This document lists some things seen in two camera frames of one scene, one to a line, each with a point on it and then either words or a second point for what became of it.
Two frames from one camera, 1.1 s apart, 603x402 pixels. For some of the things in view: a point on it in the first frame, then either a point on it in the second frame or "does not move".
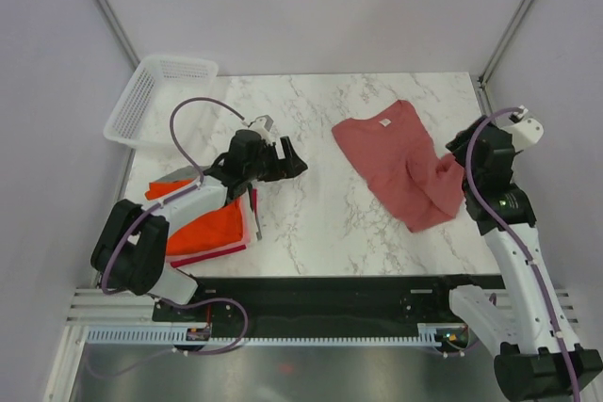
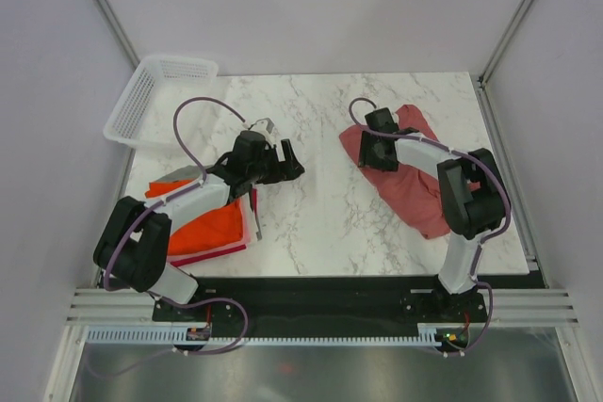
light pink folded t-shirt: [245, 240] does not move
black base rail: [320, 306] does not move
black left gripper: [294, 166] does not move
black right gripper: [459, 145] → [366, 157]
